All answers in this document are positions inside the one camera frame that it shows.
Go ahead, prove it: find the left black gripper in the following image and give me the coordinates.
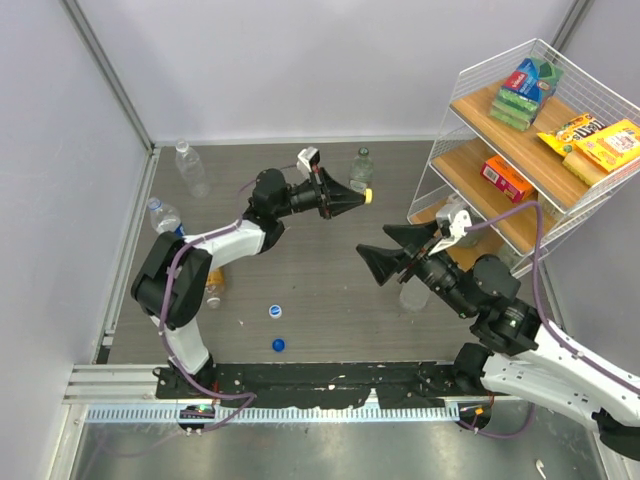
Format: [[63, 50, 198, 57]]
[[274, 166, 366, 221]]

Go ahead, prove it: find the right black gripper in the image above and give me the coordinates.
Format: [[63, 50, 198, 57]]
[[356, 218, 476, 318]]

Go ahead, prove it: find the amber tea bottle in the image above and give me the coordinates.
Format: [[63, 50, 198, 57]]
[[204, 268, 226, 309]]

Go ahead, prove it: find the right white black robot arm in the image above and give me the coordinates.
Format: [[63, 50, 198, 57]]
[[356, 221, 639, 460]]

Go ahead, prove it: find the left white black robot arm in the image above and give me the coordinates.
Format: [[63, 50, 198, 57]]
[[131, 166, 373, 398]]

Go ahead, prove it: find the green cap glass bottle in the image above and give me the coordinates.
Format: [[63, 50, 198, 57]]
[[349, 147, 374, 194]]

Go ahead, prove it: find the clear bottle blue cap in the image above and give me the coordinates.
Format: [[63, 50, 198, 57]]
[[399, 281, 431, 312]]

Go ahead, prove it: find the blue white bottle cap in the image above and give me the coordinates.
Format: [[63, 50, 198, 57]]
[[268, 304, 283, 319]]

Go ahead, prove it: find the dark blue bottle cap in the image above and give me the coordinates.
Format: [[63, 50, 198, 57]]
[[272, 338, 286, 352]]

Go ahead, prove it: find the clear empty plastic bottle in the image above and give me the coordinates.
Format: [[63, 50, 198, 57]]
[[175, 139, 211, 198]]

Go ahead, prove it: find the blue label water bottle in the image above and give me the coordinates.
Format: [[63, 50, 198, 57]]
[[147, 197, 185, 237]]

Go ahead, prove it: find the green grey cup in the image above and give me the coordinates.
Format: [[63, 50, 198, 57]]
[[456, 227, 493, 249]]

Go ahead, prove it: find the clear glass on shelf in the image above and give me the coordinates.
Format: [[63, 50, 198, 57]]
[[496, 243, 522, 270]]

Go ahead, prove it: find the orange red box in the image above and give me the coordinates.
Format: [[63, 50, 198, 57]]
[[480, 155, 534, 203]]

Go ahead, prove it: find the yellow candy bag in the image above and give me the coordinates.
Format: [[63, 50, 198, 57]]
[[537, 113, 607, 157]]

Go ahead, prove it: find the green sponge pack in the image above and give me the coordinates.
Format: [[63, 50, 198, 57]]
[[489, 57, 564, 131]]

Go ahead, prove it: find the yellow sponge pack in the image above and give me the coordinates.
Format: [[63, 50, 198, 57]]
[[562, 119, 639, 187]]

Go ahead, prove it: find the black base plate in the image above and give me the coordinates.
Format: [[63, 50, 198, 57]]
[[154, 360, 514, 410]]

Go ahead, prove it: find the white slotted cable duct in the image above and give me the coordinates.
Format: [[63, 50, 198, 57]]
[[85, 401, 459, 424]]

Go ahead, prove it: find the white wire shelf rack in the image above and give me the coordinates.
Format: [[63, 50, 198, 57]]
[[407, 39, 639, 255]]

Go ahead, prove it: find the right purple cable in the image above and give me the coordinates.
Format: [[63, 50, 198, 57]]
[[462, 200, 640, 396]]

